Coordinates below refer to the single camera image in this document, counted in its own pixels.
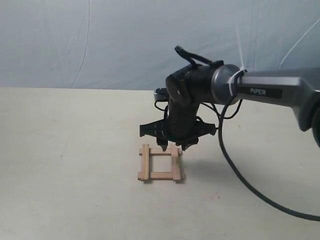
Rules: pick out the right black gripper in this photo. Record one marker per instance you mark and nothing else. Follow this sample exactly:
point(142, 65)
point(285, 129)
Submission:
point(180, 125)

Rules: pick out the plain wooden stick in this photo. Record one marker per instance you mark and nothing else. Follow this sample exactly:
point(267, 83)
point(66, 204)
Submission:
point(176, 173)
point(144, 173)

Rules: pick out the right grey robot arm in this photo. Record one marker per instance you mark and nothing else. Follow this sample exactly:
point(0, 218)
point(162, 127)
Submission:
point(187, 88)

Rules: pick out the white zip tie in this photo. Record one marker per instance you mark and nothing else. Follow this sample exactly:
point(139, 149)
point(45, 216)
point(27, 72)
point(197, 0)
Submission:
point(233, 80)

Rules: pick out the blue-grey backdrop cloth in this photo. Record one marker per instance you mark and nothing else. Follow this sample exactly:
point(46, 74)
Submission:
point(129, 44)

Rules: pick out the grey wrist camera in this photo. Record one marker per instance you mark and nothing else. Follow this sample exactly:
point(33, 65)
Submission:
point(161, 95)

